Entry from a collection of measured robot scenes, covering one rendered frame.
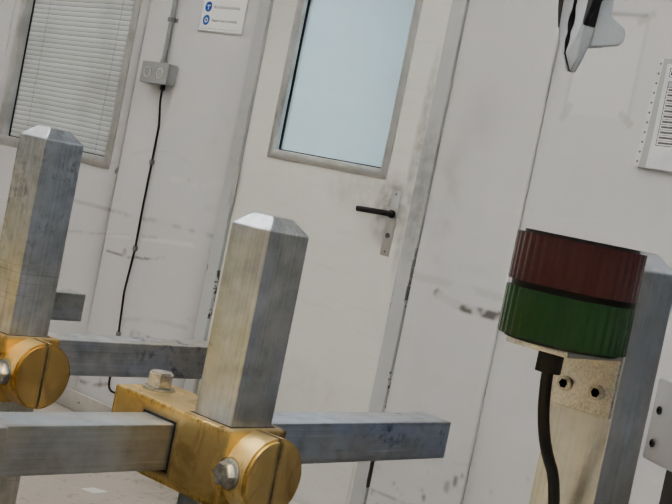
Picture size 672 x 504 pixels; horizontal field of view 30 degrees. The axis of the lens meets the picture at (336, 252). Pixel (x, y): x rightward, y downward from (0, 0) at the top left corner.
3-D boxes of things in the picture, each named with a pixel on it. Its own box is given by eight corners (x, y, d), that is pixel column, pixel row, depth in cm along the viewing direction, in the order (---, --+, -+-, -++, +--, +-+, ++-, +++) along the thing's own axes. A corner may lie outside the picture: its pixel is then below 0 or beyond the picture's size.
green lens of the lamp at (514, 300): (542, 330, 62) (551, 287, 62) (649, 359, 58) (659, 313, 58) (471, 324, 58) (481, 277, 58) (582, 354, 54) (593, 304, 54)
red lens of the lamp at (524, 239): (553, 281, 62) (562, 237, 62) (661, 306, 58) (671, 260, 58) (482, 271, 58) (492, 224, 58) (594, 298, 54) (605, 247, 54)
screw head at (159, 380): (160, 385, 85) (164, 368, 85) (180, 393, 84) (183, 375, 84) (136, 384, 84) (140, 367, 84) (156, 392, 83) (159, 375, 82)
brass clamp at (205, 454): (165, 454, 88) (179, 383, 87) (300, 516, 78) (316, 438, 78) (93, 456, 83) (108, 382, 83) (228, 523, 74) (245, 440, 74)
